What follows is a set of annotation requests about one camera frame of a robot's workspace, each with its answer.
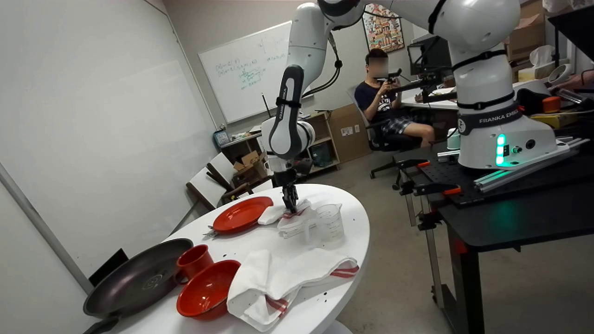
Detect black clamp orange handle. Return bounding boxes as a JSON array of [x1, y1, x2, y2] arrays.
[[395, 156, 447, 188], [416, 184, 470, 232]]

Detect black handheld controller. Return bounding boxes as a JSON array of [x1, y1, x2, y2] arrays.
[[371, 67, 405, 84]]

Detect crumpled white red-striped towel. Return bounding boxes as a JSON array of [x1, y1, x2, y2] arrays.
[[225, 238, 362, 334]]

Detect wall whiteboard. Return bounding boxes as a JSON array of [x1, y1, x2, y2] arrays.
[[197, 19, 301, 126]]

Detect brown cardboard box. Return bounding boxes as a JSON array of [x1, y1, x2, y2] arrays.
[[327, 102, 373, 165]]

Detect small cluttered side table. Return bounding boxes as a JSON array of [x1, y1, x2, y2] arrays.
[[212, 125, 265, 164]]

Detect black overhead shelf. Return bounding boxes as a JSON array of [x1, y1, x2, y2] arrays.
[[546, 4, 594, 63]]

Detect black wall box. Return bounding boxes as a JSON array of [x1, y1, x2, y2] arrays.
[[87, 247, 130, 288]]

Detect red bowl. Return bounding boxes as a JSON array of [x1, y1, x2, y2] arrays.
[[174, 258, 243, 321]]

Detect wooden shelf unit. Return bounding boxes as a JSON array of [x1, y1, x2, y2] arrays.
[[301, 110, 342, 177]]

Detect stacked cardboard boxes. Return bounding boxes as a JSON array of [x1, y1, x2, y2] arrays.
[[503, 0, 553, 63]]

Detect clear plastic measuring cup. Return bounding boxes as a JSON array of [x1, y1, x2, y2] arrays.
[[275, 202, 347, 251]]

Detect black swivel chair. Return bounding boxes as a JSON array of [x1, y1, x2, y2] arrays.
[[364, 117, 429, 182]]

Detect small orange-red cup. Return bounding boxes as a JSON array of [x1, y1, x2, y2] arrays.
[[542, 95, 564, 115]]

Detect seated person dark shirt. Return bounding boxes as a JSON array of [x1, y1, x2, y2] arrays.
[[353, 47, 436, 152]]

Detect black computer monitor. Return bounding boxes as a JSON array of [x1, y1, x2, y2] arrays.
[[405, 34, 453, 80]]

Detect red plate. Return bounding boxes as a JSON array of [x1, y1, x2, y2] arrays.
[[210, 195, 277, 236]]

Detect aluminium rail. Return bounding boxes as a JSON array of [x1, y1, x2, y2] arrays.
[[471, 136, 592, 195]]

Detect wooden folding chair white cushions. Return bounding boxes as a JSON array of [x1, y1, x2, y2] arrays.
[[184, 151, 275, 212]]

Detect round white pedestal table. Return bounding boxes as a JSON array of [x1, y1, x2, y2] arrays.
[[82, 182, 373, 334]]

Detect red cup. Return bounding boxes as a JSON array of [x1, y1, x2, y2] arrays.
[[174, 243, 215, 282]]

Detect colourful wall poster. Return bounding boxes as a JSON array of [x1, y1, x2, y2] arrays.
[[360, 2, 407, 56]]

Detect white towel red stripes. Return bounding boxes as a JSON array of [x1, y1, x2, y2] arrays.
[[256, 197, 314, 228]]

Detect dark frying pan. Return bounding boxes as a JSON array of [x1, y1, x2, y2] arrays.
[[82, 236, 197, 334]]

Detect crumpled brown cardboard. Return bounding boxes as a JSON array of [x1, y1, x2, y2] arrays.
[[232, 151, 269, 184]]

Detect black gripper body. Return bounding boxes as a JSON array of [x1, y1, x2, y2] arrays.
[[271, 169, 303, 197]]

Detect black robot desk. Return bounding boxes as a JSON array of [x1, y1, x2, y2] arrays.
[[395, 145, 594, 334]]

